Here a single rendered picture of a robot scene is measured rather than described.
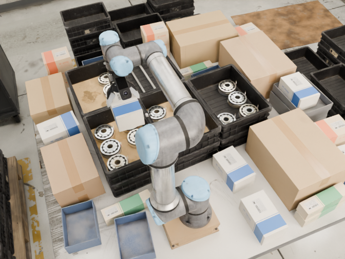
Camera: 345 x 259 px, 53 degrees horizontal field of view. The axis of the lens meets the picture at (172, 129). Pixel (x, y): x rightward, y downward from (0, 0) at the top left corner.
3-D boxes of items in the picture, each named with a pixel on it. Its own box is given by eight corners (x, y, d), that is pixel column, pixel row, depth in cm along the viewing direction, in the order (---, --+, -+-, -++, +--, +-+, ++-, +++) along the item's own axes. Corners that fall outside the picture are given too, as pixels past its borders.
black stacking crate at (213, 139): (221, 143, 177) (222, 128, 168) (168, 164, 169) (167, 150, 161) (186, 95, 200) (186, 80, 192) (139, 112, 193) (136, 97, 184)
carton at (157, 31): (164, 30, 237) (163, 20, 231) (169, 40, 229) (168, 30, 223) (141, 35, 234) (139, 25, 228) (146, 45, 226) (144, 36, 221)
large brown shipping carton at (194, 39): (218, 34, 257) (219, 9, 241) (235, 57, 238) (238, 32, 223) (167, 45, 250) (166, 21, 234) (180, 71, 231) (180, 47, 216)
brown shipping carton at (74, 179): (106, 192, 173) (99, 176, 161) (63, 210, 168) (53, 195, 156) (89, 150, 191) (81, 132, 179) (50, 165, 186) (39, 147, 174)
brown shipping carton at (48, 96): (77, 122, 205) (70, 103, 193) (40, 133, 201) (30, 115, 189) (68, 90, 224) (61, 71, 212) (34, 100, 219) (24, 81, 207)
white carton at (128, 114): (145, 124, 156) (142, 110, 149) (119, 132, 153) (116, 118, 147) (132, 95, 168) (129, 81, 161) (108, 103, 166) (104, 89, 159)
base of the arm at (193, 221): (215, 224, 151) (217, 214, 144) (182, 232, 149) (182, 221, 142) (206, 195, 161) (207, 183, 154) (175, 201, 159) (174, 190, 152)
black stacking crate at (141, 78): (186, 94, 201) (185, 80, 192) (138, 112, 193) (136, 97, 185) (158, 57, 224) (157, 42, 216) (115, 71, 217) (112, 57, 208)
